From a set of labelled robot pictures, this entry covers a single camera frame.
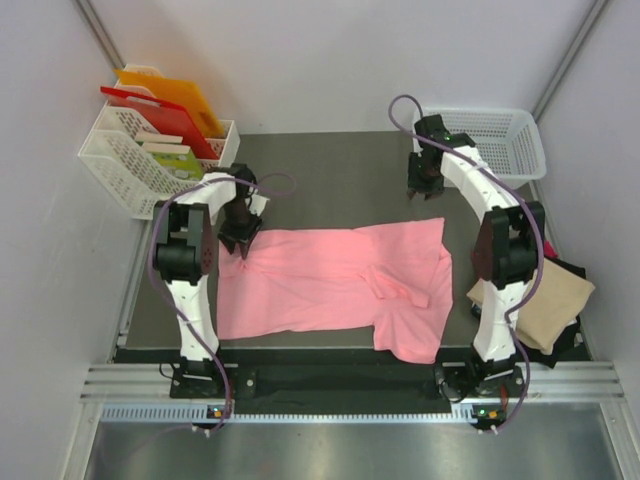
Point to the red plastic folder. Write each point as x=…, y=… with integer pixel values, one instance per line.
x=166, y=117

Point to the orange plastic folder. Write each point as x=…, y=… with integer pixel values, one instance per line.
x=181, y=92

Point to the white file organizer rack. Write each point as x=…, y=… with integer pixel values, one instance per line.
x=129, y=172

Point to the beige folded t shirt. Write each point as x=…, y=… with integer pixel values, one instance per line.
x=557, y=303

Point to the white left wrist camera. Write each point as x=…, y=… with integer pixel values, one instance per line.
x=257, y=204

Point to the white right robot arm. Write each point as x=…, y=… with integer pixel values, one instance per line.
x=506, y=254

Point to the magenta folded garment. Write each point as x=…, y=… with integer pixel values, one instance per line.
x=549, y=251

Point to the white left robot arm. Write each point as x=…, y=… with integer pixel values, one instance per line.
x=186, y=229

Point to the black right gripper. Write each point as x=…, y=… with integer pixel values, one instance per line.
x=415, y=186

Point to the beige booklet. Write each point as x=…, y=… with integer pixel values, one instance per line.
x=162, y=143

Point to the white perforated plastic basket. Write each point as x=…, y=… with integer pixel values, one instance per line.
x=508, y=140

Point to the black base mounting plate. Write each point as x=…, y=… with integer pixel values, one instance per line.
x=338, y=381

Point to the aluminium frame rail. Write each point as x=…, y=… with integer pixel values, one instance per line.
x=570, y=421

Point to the green booklet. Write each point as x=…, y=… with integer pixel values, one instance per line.
x=181, y=166

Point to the pink t shirt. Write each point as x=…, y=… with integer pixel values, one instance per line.
x=395, y=278

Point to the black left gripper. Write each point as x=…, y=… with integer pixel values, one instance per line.
x=228, y=236

